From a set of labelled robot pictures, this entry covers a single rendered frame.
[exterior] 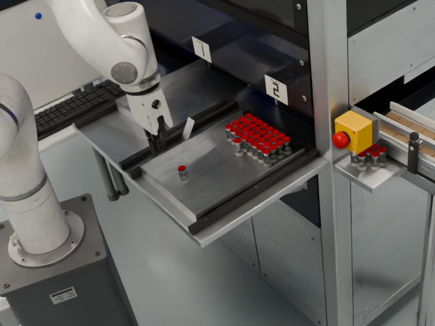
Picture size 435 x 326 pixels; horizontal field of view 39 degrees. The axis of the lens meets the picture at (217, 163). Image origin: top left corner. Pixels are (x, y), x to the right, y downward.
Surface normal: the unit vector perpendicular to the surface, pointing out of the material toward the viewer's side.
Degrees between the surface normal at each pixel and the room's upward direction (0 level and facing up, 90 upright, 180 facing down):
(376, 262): 90
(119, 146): 0
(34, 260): 0
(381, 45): 90
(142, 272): 0
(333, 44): 90
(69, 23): 56
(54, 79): 90
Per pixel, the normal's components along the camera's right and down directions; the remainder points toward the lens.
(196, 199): -0.15, -0.77
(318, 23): -0.80, 0.47
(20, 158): 0.18, -0.47
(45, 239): 0.39, 0.53
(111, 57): 0.11, 0.52
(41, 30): 0.59, 0.43
